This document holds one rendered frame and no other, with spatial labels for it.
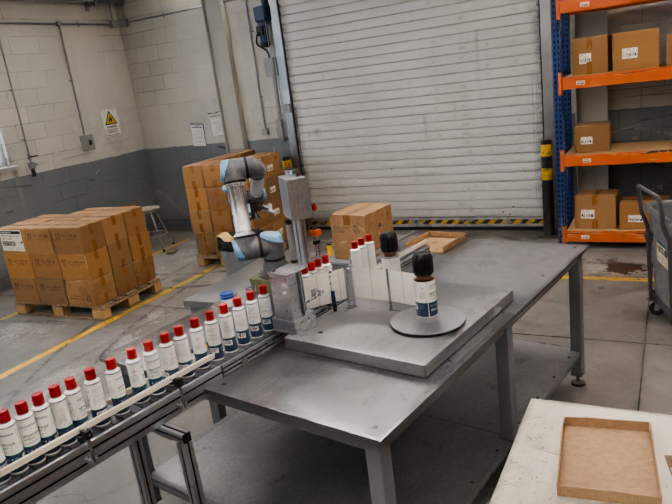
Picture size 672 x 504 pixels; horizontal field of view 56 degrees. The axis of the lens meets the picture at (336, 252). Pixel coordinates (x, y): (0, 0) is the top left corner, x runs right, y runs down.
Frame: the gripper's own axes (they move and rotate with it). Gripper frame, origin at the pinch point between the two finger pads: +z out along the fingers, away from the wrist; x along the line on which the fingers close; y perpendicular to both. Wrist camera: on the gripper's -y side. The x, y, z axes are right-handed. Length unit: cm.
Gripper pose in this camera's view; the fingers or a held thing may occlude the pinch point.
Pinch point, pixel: (268, 217)
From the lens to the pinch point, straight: 395.8
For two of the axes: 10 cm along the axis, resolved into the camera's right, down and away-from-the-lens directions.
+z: 6.7, 4.5, 5.9
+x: -7.3, 2.1, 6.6
